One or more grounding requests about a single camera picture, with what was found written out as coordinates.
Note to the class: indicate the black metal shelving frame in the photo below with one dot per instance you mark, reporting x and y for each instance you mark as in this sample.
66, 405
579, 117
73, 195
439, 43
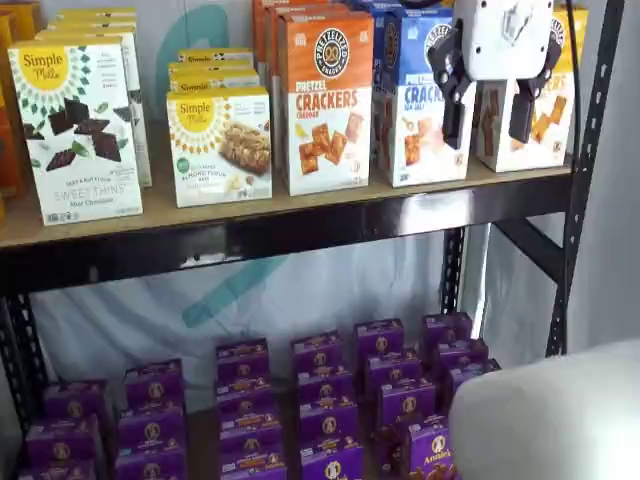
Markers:
300, 235

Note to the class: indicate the plain orange box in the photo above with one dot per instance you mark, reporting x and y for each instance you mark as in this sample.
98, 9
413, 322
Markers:
7, 110
25, 20

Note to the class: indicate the blue white pretzel crackers box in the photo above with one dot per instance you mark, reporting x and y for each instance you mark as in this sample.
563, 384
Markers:
415, 125
378, 40

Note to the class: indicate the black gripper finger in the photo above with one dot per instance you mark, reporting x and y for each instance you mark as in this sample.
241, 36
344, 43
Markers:
457, 115
525, 112

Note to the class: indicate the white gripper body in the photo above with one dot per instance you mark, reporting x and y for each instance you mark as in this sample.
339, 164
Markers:
500, 40

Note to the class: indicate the wooden shelf board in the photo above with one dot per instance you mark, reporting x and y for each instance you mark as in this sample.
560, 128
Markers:
200, 215

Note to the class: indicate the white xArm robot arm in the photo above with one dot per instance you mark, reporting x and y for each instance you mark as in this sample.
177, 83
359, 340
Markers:
550, 420

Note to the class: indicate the Simple Mills almond bars box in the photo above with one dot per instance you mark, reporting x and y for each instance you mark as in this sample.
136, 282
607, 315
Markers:
215, 80
220, 54
210, 65
220, 150

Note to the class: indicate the orange cheddar pretzel crackers box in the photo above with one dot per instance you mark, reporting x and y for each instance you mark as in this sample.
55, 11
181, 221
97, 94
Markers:
272, 60
258, 30
327, 100

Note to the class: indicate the yellow white pretzel crackers box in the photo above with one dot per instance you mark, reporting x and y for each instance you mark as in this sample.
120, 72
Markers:
550, 135

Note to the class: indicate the white backdrop cloth teal logo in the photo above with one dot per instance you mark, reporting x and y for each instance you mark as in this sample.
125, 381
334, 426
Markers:
125, 310

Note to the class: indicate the purple Annie's snack box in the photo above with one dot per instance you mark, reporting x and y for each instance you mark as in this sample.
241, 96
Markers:
425, 455
62, 442
329, 422
57, 471
242, 362
250, 430
332, 465
152, 385
325, 387
252, 465
150, 430
462, 355
245, 397
445, 330
470, 375
407, 402
395, 370
317, 352
75, 400
380, 340
150, 467

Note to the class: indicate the Simple Mills Sweet Thins box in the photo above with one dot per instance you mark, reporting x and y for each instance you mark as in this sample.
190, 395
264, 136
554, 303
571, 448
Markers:
137, 100
75, 130
95, 18
97, 10
90, 26

